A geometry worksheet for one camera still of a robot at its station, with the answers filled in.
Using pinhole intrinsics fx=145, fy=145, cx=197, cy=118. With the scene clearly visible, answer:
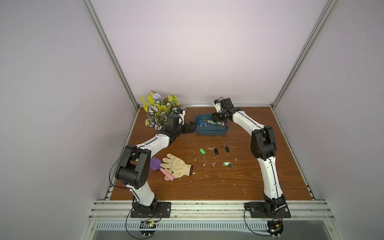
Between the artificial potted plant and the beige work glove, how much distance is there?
0.75 feet

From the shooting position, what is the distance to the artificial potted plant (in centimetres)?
84

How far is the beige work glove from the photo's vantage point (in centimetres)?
87
